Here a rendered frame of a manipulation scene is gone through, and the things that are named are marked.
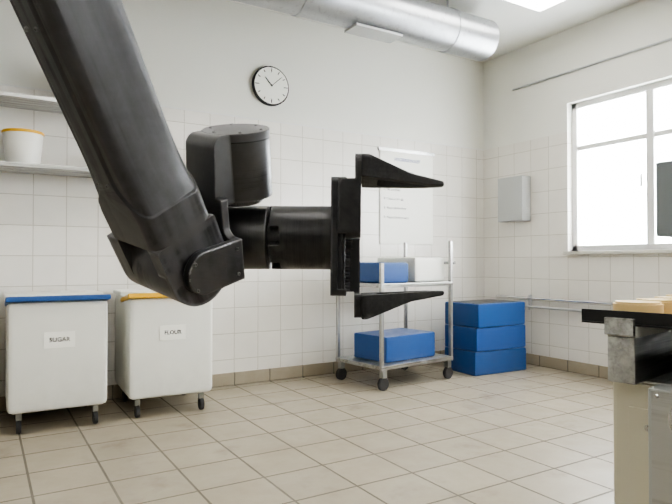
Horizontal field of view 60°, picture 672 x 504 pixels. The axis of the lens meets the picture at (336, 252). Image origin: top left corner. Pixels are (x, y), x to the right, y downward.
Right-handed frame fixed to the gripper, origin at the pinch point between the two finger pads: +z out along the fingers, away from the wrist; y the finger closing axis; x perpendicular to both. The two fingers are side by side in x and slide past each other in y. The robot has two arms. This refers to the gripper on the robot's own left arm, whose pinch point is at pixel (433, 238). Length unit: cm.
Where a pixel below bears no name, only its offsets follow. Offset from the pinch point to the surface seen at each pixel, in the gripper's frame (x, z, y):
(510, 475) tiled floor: -215, 65, 94
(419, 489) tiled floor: -198, 22, 95
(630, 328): -8.3, 21.2, 8.7
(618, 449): -13.2, 22.1, 22.4
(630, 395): -12.1, 23.0, 16.3
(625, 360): -9.3, 21.2, 12.1
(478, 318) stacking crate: -438, 99, 42
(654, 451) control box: -7.5, 23.1, 20.8
